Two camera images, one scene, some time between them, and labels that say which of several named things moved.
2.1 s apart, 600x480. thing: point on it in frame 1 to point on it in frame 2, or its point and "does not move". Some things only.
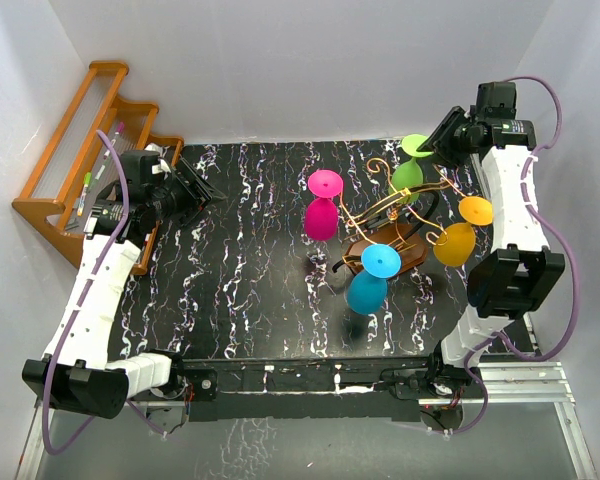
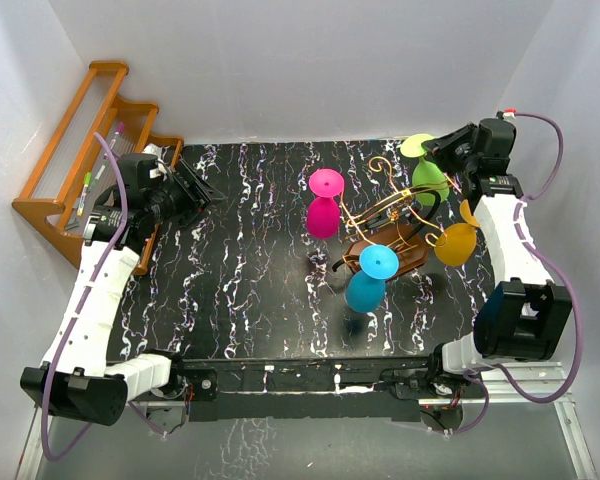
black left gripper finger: [196, 183] does not move
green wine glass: [406, 176] to [426, 174]
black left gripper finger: [196, 203] does not move
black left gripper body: [169, 199] does not move
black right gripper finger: [453, 119] to [450, 150]
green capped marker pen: [87, 180] does not move
